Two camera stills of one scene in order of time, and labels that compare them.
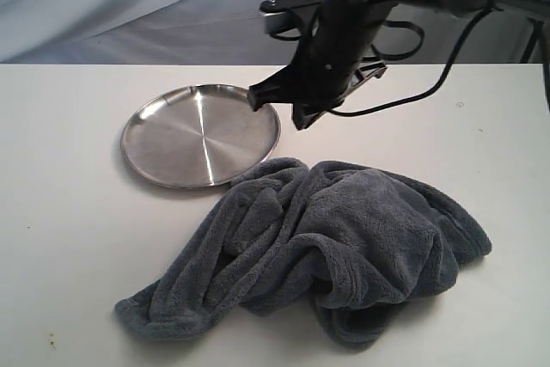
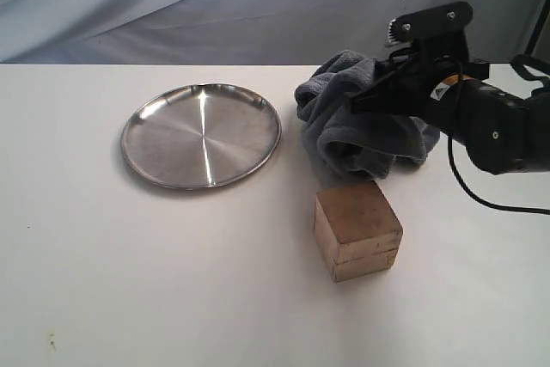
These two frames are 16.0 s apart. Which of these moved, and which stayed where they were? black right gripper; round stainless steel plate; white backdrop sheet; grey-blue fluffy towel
Moved: black right gripper; grey-blue fluffy towel
Stayed: round stainless steel plate; white backdrop sheet
